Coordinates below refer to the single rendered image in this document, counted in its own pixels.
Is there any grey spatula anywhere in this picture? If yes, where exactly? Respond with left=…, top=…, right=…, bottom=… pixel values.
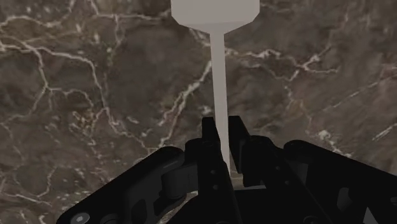
left=170, top=0, right=261, bottom=174

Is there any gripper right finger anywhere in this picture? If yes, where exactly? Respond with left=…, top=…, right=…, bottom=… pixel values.
left=228, top=115, right=397, bottom=224

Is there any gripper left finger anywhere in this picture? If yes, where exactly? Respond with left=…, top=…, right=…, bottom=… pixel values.
left=56, top=116, right=243, bottom=224

